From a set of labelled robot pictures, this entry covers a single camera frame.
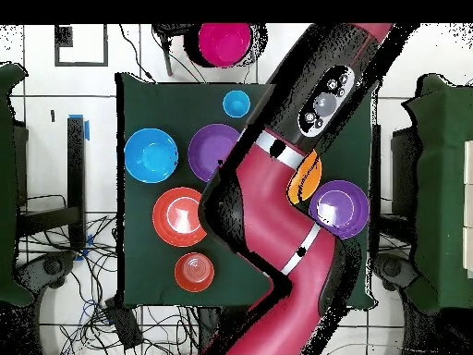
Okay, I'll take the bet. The red bowl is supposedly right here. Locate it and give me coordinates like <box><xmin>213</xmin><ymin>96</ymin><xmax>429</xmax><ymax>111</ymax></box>
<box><xmin>152</xmin><ymin>186</ymin><xmax>209</xmax><ymax>248</ymax></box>

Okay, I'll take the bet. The blue cup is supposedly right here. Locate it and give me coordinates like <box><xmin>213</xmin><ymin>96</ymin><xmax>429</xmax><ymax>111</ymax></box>
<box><xmin>222</xmin><ymin>90</ymin><xmax>252</xmax><ymax>119</ymax></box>

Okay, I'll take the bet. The purple bowl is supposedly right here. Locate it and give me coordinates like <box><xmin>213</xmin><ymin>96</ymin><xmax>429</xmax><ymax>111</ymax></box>
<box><xmin>187</xmin><ymin>123</ymin><xmax>243</xmax><ymax>184</ymax></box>
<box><xmin>308</xmin><ymin>179</ymin><xmax>371</xmax><ymax>240</ymax></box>

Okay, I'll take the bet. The pink bowl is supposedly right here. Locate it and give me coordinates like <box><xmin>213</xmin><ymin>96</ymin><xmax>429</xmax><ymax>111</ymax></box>
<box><xmin>198</xmin><ymin>23</ymin><xmax>253</xmax><ymax>68</ymax></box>

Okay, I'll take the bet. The white box stack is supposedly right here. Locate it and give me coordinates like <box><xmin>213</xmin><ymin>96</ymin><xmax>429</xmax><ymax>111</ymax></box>
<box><xmin>463</xmin><ymin>140</ymin><xmax>473</xmax><ymax>278</ymax></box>

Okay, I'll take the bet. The large orange bowl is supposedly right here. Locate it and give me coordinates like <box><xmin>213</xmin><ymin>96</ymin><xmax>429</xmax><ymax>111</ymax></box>
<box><xmin>286</xmin><ymin>148</ymin><xmax>323</xmax><ymax>206</ymax></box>

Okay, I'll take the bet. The small orange bowl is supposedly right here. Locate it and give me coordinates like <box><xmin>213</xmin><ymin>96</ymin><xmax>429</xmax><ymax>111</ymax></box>
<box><xmin>174</xmin><ymin>251</ymin><xmax>216</xmax><ymax>294</ymax></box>

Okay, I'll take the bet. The blue bowl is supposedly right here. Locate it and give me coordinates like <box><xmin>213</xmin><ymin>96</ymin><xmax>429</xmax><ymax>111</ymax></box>
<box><xmin>124</xmin><ymin>128</ymin><xmax>180</xmax><ymax>185</ymax></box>

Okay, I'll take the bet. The dark green table cloth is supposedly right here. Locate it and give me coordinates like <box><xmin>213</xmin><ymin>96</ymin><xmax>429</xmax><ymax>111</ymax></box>
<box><xmin>115</xmin><ymin>71</ymin><xmax>382</xmax><ymax>310</ymax></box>

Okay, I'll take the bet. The blue tape strip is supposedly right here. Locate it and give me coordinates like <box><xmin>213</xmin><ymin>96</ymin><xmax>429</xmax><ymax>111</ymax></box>
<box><xmin>68</xmin><ymin>113</ymin><xmax>91</xmax><ymax>141</ymax></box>

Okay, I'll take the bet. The black power strip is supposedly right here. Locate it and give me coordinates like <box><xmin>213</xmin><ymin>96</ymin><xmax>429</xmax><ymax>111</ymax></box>
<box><xmin>103</xmin><ymin>297</ymin><xmax>144</xmax><ymax>350</ymax></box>

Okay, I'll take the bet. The black chair base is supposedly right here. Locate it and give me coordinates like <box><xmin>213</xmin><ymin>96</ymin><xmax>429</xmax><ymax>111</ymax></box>
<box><xmin>372</xmin><ymin>252</ymin><xmax>418</xmax><ymax>293</ymax></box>
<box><xmin>14</xmin><ymin>251</ymin><xmax>77</xmax><ymax>293</ymax></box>

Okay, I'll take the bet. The green cloth side table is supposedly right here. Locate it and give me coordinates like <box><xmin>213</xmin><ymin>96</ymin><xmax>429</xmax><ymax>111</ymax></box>
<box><xmin>402</xmin><ymin>72</ymin><xmax>473</xmax><ymax>315</ymax></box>
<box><xmin>0</xmin><ymin>61</ymin><xmax>34</xmax><ymax>308</ymax></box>

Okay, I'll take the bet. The floor cable tangle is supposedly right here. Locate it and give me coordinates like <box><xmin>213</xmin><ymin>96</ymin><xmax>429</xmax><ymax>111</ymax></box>
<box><xmin>21</xmin><ymin>214</ymin><xmax>200</xmax><ymax>355</ymax></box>

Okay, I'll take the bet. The black table frame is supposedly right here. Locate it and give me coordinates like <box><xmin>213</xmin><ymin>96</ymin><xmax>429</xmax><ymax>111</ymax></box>
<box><xmin>369</xmin><ymin>123</ymin><xmax>418</xmax><ymax>252</ymax></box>
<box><xmin>16</xmin><ymin>116</ymin><xmax>88</xmax><ymax>251</ymax></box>

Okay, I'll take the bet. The black floor frame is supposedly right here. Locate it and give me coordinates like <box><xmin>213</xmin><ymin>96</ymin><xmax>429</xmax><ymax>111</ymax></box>
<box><xmin>54</xmin><ymin>24</ymin><xmax>109</xmax><ymax>67</ymax></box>

